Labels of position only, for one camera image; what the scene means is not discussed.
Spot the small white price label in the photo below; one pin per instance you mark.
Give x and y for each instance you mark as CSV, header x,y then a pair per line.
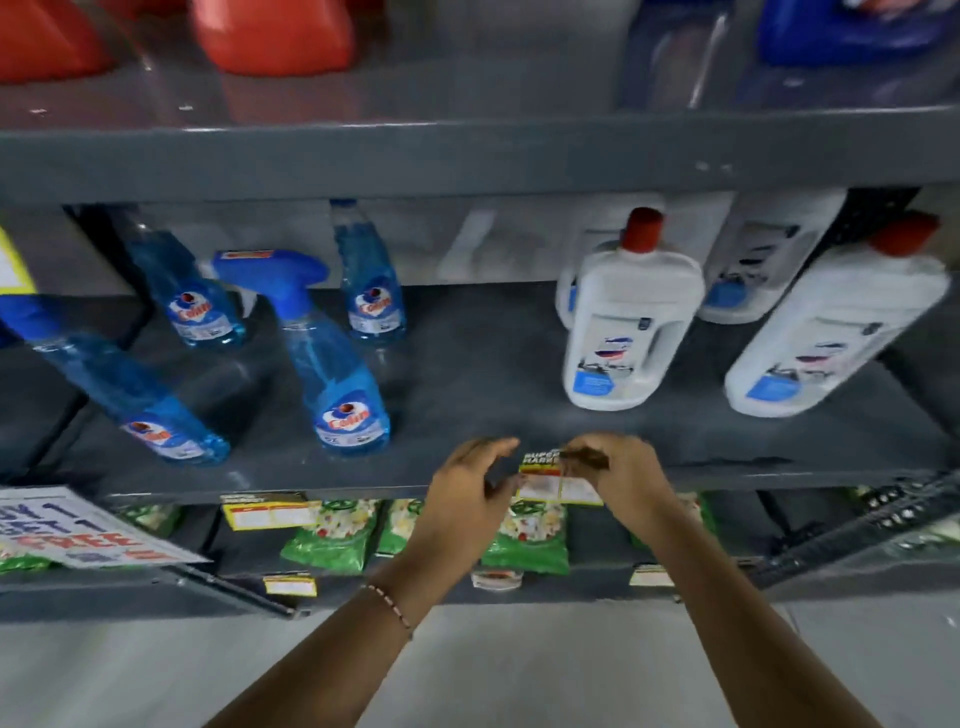
x,y
649,575
496,579

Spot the white promotional offer sign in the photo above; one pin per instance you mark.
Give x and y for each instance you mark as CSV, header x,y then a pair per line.
x,y
82,529

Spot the yellow white shelf price label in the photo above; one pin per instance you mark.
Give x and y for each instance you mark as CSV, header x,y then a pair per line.
x,y
544,487

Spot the person's left thumb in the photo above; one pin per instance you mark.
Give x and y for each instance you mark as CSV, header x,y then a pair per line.
x,y
501,487

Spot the person's right fingers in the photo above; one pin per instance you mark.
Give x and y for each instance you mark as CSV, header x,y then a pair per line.
x,y
585,457

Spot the yellow sign card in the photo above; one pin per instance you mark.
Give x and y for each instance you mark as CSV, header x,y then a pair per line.
x,y
11,262

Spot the row of green snack packets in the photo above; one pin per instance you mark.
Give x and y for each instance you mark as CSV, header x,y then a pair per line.
x,y
334,536

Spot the person's left hand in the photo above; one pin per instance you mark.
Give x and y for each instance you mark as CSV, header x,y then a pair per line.
x,y
450,517

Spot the person's left forearm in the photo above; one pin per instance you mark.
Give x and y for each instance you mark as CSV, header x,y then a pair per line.
x,y
337,652

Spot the grey metal shelf rack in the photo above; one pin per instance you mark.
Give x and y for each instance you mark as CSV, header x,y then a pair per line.
x,y
480,161

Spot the red plastic bottle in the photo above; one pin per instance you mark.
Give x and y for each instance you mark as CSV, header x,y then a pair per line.
x,y
45,37
274,34

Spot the blue glass cleaner spray bottle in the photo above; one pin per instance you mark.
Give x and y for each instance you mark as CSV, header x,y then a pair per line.
x,y
334,375
191,296
371,285
142,409

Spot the person's right forearm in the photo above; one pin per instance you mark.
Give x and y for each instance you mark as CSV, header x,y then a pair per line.
x,y
742,637

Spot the dark blue plastic bottle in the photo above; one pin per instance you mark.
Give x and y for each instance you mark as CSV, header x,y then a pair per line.
x,y
847,30

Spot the person's right hand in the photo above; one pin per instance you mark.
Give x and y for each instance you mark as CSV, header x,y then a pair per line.
x,y
634,484

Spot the white red-capped cleaner bottle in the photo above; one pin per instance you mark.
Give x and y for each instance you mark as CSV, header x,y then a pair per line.
x,y
765,262
592,225
630,330
832,330

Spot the small yellow price label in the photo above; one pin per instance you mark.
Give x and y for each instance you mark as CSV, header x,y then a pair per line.
x,y
290,586

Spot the wide yellow price label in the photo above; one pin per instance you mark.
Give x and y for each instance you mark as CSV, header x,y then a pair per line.
x,y
270,514

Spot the clear plastic bottle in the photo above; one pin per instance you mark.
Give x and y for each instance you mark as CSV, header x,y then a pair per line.
x,y
671,52

